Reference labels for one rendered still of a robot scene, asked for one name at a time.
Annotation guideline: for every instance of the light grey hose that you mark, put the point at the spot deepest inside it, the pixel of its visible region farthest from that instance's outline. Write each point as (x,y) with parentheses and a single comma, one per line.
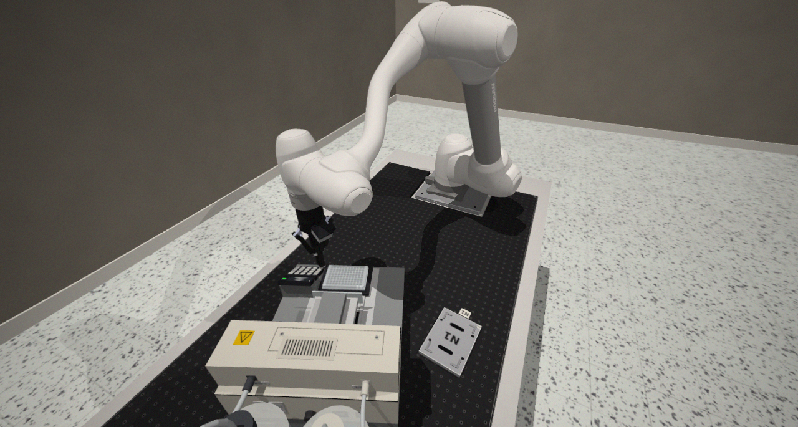
(362,413)

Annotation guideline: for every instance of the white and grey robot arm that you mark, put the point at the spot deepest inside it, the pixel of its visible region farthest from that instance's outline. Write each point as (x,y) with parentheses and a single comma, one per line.
(473,39)

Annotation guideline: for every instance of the grey curved hose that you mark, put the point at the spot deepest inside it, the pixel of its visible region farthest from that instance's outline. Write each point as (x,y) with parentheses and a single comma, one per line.
(226,422)

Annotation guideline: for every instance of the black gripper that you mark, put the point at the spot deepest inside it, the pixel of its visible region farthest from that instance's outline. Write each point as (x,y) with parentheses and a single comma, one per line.
(305,219)

